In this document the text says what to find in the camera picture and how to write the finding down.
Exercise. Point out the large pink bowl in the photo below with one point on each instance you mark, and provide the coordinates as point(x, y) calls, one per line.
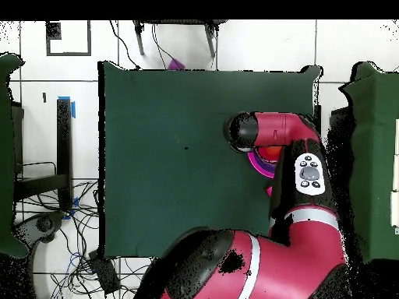
point(251, 163)

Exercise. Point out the small pinkish red bowl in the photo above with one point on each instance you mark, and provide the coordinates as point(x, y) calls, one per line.
point(260, 153)

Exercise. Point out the purple bowl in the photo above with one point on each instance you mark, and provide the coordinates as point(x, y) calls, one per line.
point(261, 166)

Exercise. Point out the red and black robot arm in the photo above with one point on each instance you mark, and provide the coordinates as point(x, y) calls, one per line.
point(296, 264)

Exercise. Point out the dark green tablecloth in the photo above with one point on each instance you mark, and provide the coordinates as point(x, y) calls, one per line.
point(156, 187)

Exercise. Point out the small purple object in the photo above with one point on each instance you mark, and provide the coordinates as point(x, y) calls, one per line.
point(175, 65)

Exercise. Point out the black metal stand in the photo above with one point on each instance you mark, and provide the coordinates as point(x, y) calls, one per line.
point(339, 124)
point(64, 140)

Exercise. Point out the black power brick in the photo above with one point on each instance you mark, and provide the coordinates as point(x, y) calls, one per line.
point(104, 274)

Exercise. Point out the green cloth covered table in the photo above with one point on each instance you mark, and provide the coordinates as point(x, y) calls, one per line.
point(6, 155)
point(374, 155)

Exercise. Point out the black camera tripod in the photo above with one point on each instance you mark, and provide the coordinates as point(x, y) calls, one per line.
point(139, 40)

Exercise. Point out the dark grey pedestal leg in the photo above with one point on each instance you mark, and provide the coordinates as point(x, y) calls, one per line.
point(43, 224)

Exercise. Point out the black square frame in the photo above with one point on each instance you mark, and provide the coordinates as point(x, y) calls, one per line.
point(68, 54)

